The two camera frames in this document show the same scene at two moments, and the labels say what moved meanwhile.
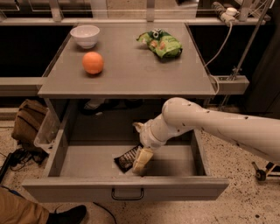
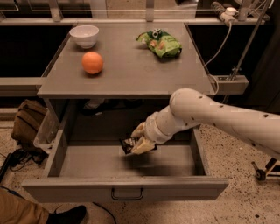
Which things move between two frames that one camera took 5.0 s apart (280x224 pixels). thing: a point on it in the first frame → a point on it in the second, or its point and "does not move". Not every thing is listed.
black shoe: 69,216 does not move
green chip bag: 162,44 does not move
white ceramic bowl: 86,35 does not move
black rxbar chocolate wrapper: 125,162 → 128,143
